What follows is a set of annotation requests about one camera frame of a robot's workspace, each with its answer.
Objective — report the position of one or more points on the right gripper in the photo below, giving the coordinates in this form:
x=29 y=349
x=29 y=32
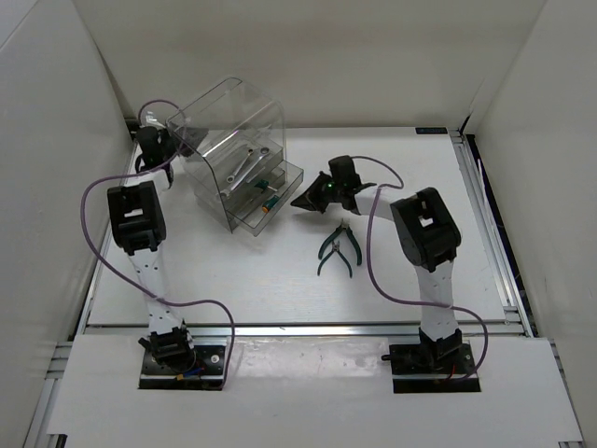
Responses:
x=311 y=200

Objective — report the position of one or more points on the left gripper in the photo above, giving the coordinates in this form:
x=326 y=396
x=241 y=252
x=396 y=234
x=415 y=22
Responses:
x=191 y=137

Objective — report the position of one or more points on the green stubby screwdriver orange cap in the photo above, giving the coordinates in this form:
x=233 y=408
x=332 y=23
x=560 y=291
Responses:
x=268 y=205

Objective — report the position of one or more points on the clear plastic drawer organizer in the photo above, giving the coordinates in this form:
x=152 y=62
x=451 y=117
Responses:
x=233 y=151

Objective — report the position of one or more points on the small ratchet wrench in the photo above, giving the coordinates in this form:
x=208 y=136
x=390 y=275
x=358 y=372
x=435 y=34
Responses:
x=232 y=176

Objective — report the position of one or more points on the large ratchet wrench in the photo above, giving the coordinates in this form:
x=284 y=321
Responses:
x=257 y=156

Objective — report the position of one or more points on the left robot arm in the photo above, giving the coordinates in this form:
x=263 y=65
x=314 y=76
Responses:
x=139 y=228

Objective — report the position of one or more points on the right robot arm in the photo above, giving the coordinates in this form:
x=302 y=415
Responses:
x=428 y=237

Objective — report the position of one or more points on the green handled cutting pliers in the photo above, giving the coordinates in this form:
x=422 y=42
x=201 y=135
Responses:
x=332 y=245

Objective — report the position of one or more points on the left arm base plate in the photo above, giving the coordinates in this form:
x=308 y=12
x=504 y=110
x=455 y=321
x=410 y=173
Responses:
x=172 y=362

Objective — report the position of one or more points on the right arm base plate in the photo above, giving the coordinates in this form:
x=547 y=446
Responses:
x=413 y=374

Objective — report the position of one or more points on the aluminium right rail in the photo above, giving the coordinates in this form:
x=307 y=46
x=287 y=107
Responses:
x=503 y=273

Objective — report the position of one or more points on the aluminium rail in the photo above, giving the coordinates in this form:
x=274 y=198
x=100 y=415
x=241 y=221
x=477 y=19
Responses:
x=496 y=328
x=503 y=273

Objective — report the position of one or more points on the aluminium front rail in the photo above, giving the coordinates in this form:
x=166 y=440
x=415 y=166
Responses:
x=496 y=328

